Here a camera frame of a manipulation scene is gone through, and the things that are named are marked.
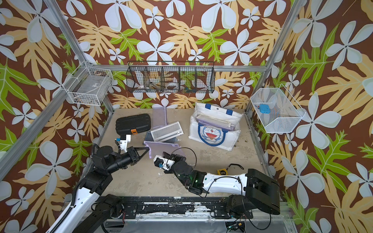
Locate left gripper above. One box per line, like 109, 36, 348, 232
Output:
106, 146, 149, 175

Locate large purple mesh pouch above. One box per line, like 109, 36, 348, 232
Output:
144, 141, 181, 159

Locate white mesh pouch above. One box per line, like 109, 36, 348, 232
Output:
150, 121, 184, 142

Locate white Doraemon canvas bag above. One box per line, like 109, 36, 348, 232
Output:
188, 103, 243, 151

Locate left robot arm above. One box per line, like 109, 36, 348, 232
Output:
47, 144, 150, 233

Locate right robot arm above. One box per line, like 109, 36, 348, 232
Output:
153, 153, 280, 215

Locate black plastic tool case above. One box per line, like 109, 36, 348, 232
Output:
116, 114, 151, 136

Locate yellow tape measure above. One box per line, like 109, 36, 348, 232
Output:
217, 169, 228, 176

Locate blue object in basket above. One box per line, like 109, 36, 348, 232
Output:
259, 104, 271, 114

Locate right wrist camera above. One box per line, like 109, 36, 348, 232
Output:
153, 155, 164, 169

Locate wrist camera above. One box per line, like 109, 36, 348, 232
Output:
153, 155, 164, 169
115, 135, 131, 153

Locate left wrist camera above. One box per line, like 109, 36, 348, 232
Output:
115, 135, 131, 153

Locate black wire basket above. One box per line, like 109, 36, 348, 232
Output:
125, 61, 216, 94

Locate white wire basket left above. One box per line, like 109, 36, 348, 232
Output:
64, 63, 113, 106

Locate white wire basket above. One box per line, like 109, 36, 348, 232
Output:
250, 85, 306, 134
64, 63, 113, 106

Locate white wire basket right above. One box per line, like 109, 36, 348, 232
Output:
250, 85, 306, 134

